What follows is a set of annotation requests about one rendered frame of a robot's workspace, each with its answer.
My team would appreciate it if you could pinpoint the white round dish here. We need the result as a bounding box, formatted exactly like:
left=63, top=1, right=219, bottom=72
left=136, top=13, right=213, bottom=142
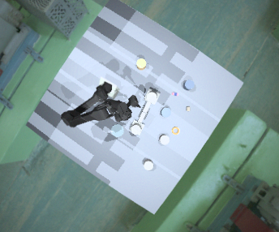
left=111, top=124, right=124, bottom=137

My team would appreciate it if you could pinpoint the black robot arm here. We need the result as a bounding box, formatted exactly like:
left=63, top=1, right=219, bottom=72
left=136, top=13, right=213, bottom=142
left=61, top=82, right=132, bottom=128

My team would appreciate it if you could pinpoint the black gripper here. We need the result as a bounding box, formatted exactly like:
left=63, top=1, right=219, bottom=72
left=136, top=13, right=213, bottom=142
left=114, top=95, right=141, bottom=122

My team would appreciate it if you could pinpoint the white balance beam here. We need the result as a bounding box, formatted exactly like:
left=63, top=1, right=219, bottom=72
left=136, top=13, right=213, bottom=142
left=129, top=89, right=160, bottom=131

